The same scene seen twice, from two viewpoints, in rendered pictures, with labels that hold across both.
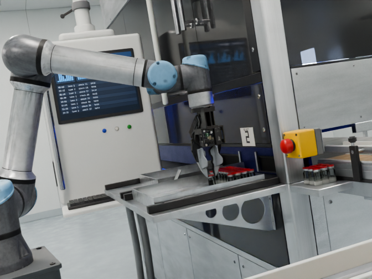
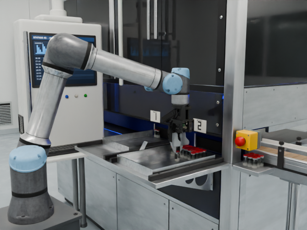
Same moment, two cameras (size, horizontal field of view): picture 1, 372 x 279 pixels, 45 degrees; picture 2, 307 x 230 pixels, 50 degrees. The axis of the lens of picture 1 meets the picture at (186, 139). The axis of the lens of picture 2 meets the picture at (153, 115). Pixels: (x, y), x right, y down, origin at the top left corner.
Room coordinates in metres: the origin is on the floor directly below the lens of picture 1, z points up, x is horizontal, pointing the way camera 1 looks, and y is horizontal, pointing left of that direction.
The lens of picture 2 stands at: (0.05, 0.46, 1.31)
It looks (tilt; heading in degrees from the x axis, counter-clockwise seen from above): 9 degrees down; 343
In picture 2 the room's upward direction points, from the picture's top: straight up
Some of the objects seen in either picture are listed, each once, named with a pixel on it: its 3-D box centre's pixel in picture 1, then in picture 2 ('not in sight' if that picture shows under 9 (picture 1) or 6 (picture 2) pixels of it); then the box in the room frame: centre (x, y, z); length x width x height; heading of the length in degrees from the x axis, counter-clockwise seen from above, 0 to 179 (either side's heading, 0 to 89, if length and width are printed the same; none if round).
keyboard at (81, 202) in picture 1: (112, 195); (71, 148); (1.97, 0.36, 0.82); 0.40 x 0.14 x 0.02; 107
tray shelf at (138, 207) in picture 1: (190, 187); (150, 154); (1.53, 0.01, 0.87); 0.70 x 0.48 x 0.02; 20
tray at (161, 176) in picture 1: (190, 172); (141, 140); (1.71, 0.00, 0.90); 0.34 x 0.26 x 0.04; 110
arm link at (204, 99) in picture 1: (201, 100); (180, 99); (1.34, -0.07, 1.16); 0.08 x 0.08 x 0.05
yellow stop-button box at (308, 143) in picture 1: (302, 143); (247, 139); (1.20, -0.31, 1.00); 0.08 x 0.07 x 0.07; 110
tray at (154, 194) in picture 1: (195, 187); (166, 158); (1.35, -0.01, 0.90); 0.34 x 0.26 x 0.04; 110
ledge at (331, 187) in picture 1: (325, 185); (255, 167); (1.20, -0.35, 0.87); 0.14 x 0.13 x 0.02; 110
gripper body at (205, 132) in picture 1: (206, 127); (181, 118); (1.33, -0.07, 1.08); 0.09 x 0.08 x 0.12; 20
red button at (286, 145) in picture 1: (288, 145); (240, 141); (1.18, -0.27, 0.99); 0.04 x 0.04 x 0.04; 20
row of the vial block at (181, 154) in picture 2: (227, 177); (184, 152); (1.39, -0.11, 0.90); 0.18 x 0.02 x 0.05; 20
